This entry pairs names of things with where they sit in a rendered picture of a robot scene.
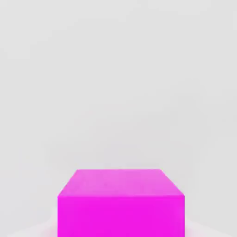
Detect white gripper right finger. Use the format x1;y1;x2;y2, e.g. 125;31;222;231
184;215;223;237

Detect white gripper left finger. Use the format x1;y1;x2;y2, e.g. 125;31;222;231
16;212;58;237

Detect small magenta cube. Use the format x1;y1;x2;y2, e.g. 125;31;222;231
57;168;186;237

